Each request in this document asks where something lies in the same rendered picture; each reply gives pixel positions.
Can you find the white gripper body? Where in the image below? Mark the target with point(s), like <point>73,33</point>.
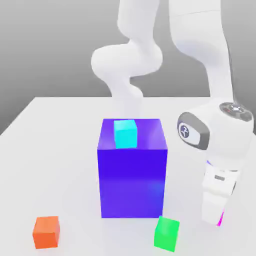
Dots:
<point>213,208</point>

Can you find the small orange cube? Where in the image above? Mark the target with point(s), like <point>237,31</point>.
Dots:
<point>46,233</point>

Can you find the small magenta cube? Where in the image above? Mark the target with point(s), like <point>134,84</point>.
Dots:
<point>220,220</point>

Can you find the small green cube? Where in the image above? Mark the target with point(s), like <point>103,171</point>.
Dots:
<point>166,234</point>

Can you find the small cyan cube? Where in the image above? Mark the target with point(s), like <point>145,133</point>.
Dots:
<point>126,136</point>

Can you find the large blue box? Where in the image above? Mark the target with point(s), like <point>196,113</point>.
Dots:
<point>132,180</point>

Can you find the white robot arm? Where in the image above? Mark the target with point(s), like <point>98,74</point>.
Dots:
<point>220,60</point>

